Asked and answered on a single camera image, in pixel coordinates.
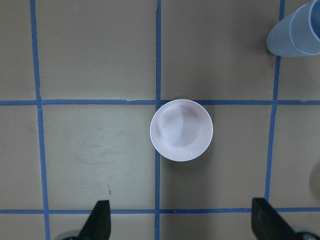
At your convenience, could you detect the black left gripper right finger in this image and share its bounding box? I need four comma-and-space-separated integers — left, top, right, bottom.
251, 197, 303, 240

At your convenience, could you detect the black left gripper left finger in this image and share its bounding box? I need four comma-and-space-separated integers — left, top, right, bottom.
78, 200, 111, 240

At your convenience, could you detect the blue cup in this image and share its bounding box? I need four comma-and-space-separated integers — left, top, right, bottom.
265, 4, 308, 57
291, 0, 320, 55

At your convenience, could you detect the pink bowl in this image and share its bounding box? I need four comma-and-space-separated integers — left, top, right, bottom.
149, 99, 214, 162

